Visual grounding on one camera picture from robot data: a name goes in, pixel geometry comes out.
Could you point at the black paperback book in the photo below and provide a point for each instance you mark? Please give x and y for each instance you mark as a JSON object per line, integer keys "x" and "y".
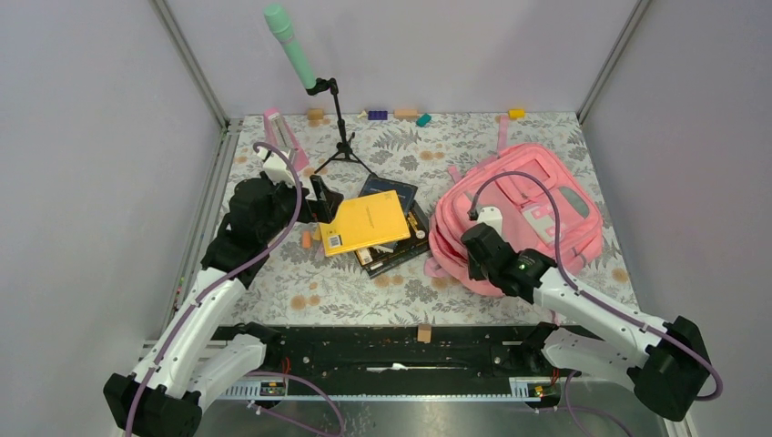
{"x": 374, "y": 261}

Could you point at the purple toy block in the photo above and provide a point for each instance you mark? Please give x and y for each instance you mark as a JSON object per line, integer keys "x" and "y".
{"x": 378, "y": 115}

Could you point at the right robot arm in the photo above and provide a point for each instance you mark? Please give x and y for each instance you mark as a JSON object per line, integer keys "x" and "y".
{"x": 665, "y": 364}

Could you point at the black microphone tripod stand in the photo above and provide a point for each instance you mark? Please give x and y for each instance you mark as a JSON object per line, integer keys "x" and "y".
{"x": 344, "y": 151}

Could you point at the grey slotted cable duct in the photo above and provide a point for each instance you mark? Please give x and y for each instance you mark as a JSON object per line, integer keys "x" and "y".
{"x": 507, "y": 389}

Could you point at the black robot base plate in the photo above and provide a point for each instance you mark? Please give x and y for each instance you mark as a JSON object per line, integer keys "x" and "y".
{"x": 362, "y": 358}

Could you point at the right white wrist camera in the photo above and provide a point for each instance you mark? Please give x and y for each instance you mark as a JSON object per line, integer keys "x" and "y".
{"x": 490, "y": 216}

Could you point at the tan wooden block rear left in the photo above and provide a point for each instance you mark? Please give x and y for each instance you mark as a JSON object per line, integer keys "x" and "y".
{"x": 315, "y": 114}

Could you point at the teal toy block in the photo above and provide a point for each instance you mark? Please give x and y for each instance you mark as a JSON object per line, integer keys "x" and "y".
{"x": 423, "y": 120}

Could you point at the dark blue book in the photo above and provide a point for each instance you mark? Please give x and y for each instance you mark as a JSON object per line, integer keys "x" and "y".
{"x": 406, "y": 192}

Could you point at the wooden block on base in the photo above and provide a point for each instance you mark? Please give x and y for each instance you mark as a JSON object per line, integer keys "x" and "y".
{"x": 424, "y": 333}

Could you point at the yellow book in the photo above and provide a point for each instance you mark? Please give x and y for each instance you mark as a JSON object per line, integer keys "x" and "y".
{"x": 365, "y": 222}

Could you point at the pink school backpack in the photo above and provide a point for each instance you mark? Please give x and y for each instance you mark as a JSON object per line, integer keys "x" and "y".
{"x": 543, "y": 207}

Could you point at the mint green microphone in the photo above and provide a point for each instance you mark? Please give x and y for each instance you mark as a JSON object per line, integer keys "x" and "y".
{"x": 280, "y": 25}

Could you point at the pink metronome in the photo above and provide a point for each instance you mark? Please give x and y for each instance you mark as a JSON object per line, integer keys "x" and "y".
{"x": 281, "y": 136}

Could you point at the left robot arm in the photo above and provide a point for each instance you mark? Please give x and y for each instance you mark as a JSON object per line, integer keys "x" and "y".
{"x": 169, "y": 390}

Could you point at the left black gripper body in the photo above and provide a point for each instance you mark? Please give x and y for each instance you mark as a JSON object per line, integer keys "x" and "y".
{"x": 306, "y": 212}

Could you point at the long tan wooden block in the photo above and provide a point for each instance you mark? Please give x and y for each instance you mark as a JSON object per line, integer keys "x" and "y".
{"x": 406, "y": 113}

